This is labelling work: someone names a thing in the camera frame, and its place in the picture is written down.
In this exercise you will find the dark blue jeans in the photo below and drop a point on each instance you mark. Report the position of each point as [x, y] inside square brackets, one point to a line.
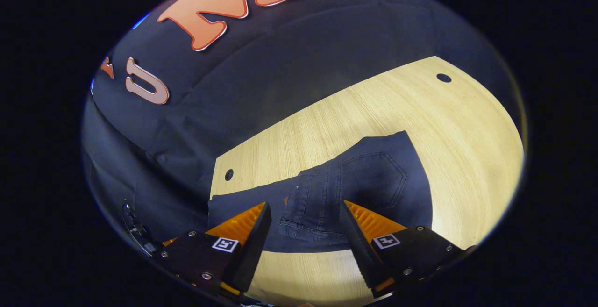
[369, 176]

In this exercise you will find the black backdrop cloth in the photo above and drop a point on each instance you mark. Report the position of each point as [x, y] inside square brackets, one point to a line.
[280, 64]

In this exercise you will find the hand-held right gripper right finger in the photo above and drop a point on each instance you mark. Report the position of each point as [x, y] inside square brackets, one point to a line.
[359, 251]

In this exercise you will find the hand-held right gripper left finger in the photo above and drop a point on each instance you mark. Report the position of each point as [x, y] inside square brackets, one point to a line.
[254, 246]

